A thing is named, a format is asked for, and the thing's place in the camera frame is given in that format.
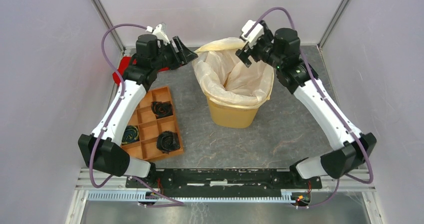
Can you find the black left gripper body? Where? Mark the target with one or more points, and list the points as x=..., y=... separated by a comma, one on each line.
x=171, y=58

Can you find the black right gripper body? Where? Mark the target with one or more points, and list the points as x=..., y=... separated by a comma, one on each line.
x=263, y=48

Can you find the cream plastic trash bag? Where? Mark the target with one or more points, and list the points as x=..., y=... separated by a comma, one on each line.
x=226, y=80

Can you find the yellow mesh trash bin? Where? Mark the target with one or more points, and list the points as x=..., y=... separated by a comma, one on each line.
x=231, y=117

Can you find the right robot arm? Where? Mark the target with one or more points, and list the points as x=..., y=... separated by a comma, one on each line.
x=281, y=49

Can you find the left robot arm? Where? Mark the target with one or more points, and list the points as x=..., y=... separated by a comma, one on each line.
x=101, y=150

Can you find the red cloth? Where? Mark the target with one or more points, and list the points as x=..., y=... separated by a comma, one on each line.
x=121, y=71

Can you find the black rolled bag upper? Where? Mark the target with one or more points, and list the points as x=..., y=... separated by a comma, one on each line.
x=161, y=109

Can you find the black rolled bag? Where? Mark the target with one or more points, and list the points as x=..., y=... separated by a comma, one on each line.
x=161, y=109
x=167, y=142

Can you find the orange compartment tray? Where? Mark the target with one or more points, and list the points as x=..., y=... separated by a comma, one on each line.
x=150, y=128

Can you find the black rolled bag lower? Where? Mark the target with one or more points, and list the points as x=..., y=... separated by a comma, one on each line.
x=167, y=142

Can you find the dark blue-yellow rolled bag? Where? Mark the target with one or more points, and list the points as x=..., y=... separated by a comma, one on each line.
x=130, y=135

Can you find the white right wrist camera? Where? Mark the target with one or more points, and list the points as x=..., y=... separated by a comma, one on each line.
x=251, y=32

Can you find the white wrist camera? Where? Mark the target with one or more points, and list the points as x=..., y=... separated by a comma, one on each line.
x=160, y=32
x=251, y=32

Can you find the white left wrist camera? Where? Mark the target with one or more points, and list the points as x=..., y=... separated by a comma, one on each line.
x=160, y=32

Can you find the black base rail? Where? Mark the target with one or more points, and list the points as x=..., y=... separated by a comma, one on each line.
x=228, y=182

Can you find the white slotted cable duct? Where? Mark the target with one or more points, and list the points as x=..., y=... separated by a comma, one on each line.
x=142, y=196

